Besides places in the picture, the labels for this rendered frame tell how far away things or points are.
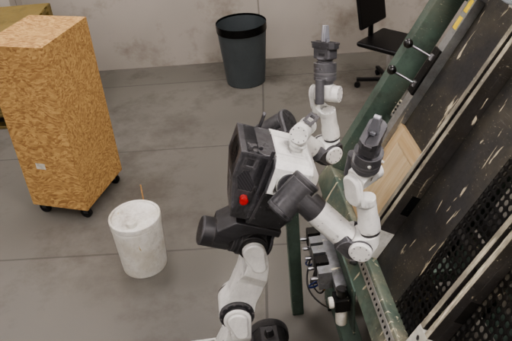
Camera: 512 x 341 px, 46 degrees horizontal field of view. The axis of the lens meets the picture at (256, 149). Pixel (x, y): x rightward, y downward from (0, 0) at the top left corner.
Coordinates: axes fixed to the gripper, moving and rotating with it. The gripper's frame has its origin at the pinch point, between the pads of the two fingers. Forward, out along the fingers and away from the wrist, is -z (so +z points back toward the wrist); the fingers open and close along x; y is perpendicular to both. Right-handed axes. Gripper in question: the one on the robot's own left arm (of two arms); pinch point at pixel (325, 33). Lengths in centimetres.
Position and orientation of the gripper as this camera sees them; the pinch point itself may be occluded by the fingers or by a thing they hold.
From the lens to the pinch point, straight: 236.4
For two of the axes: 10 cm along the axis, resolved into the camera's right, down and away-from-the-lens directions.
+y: -7.8, 1.9, -5.9
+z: 0.2, 9.6, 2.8
